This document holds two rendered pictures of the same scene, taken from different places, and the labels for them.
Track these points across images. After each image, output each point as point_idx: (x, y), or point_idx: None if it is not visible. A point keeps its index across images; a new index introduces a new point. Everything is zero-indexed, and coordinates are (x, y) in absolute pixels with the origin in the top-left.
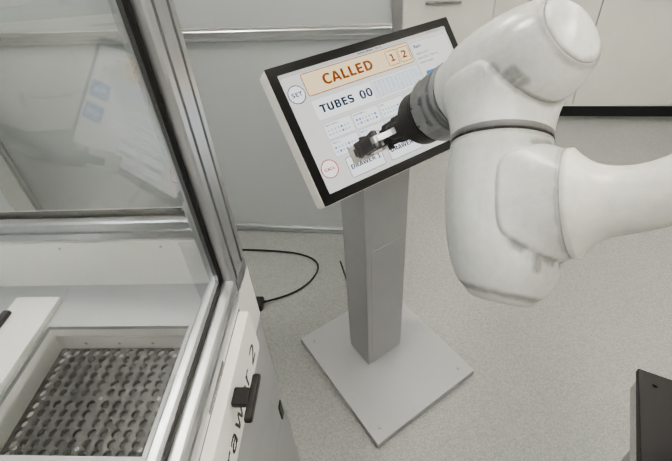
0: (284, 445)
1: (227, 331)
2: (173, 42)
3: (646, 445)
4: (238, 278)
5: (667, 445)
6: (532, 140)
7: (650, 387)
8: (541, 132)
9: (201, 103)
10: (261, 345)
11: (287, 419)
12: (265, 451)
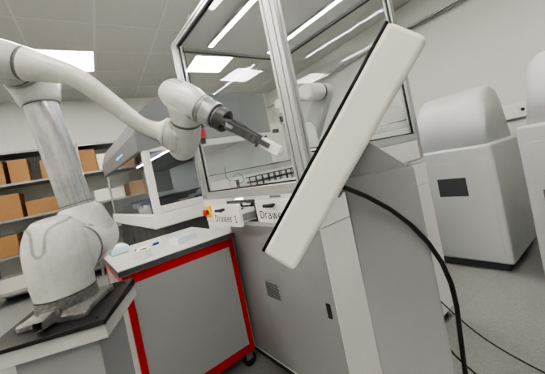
0: (327, 334)
1: (285, 191)
2: (283, 85)
3: (118, 294)
4: None
5: (107, 299)
6: None
7: (101, 315)
8: None
9: (293, 106)
10: (315, 242)
11: (340, 340)
12: (301, 281)
